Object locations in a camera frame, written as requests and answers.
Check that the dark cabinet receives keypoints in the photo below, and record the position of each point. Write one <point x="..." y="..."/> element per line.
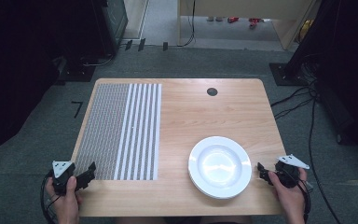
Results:
<point x="112" y="21"/>

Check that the black stand base plate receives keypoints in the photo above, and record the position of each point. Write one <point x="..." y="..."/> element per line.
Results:
<point x="287" y="76"/>
<point x="76" y="74"/>

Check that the grey white striped placemat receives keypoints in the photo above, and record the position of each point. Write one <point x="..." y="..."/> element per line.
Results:
<point x="121" y="130"/>

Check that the red tool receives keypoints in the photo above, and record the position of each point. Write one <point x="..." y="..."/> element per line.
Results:
<point x="254" y="22"/>
<point x="232" y="19"/>

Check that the person's left hand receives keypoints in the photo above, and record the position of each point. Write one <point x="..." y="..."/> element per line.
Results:
<point x="66" y="203"/>

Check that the white round plate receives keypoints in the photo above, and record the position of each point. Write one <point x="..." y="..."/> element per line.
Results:
<point x="217" y="197"/>
<point x="219" y="165"/>

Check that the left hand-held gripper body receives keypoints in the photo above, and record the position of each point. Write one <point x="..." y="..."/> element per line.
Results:
<point x="62" y="177"/>

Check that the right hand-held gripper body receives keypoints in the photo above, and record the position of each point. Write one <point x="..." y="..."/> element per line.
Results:
<point x="288" y="174"/>

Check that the person's right hand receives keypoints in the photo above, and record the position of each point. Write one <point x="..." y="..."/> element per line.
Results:
<point x="287" y="199"/>

